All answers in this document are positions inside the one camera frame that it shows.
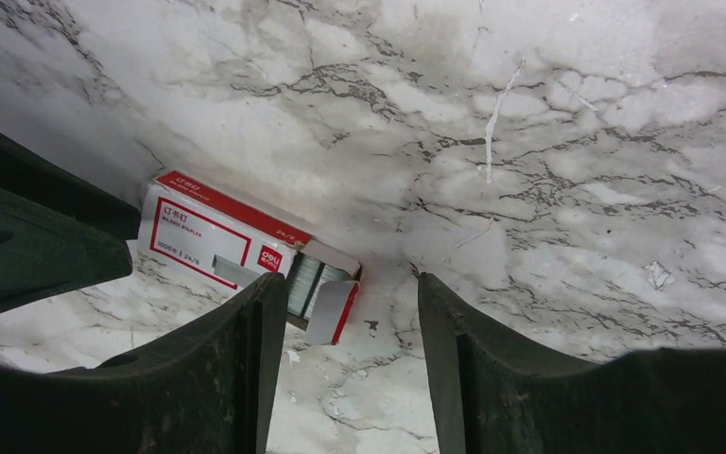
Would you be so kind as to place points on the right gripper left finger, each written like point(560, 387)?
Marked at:
point(205, 387)

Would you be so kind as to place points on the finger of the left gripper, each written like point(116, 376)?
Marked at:
point(58, 233)

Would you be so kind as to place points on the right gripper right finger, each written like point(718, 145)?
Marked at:
point(494, 390)

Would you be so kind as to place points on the red white staple box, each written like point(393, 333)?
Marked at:
point(229, 242)

